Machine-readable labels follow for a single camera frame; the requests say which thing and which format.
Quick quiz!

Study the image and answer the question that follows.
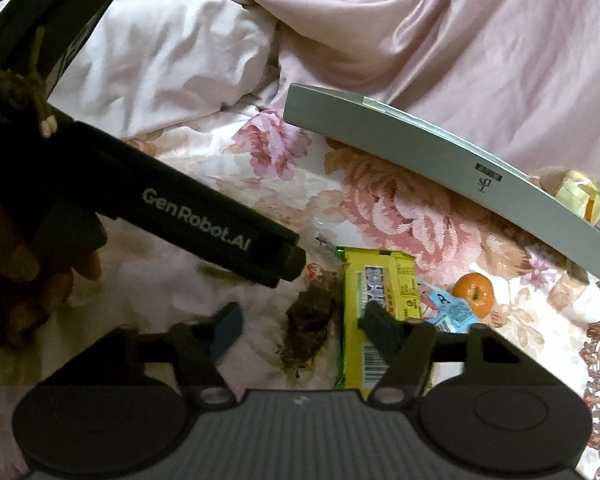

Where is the blue candy packet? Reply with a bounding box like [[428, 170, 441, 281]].
[[417, 282, 478, 335]]

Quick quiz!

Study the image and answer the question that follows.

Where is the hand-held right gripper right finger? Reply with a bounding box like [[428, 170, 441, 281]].
[[357, 304, 523, 406]]

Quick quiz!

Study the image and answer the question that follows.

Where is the cream bread packet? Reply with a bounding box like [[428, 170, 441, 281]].
[[540, 166, 600, 224]]

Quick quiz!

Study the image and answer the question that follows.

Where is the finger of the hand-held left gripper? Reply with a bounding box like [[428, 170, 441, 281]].
[[250, 227, 306, 288]]

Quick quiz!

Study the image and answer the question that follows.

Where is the yellow-green snack packet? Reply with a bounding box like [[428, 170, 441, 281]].
[[334, 246, 427, 392]]

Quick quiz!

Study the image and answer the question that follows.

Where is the floral bedsheet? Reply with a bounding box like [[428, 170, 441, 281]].
[[0, 110, 600, 480]]

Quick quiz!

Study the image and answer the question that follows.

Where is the person's left hand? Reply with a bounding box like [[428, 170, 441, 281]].
[[0, 194, 103, 356]]

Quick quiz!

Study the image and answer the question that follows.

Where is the white duvet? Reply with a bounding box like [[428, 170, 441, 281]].
[[0, 0, 281, 141]]

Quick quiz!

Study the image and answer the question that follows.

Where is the pink satin cloth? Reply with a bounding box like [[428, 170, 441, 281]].
[[147, 0, 600, 181]]

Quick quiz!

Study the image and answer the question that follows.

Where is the grey box with painted inside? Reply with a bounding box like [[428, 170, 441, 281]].
[[283, 83, 600, 279]]

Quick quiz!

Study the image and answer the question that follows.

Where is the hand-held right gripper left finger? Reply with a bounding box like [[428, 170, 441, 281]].
[[92, 301, 244, 406]]

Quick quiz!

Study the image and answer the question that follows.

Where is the mandarin orange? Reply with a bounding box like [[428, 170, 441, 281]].
[[452, 272, 496, 319]]

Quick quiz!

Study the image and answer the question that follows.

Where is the brown dried clump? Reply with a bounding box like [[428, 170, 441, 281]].
[[275, 280, 340, 380]]

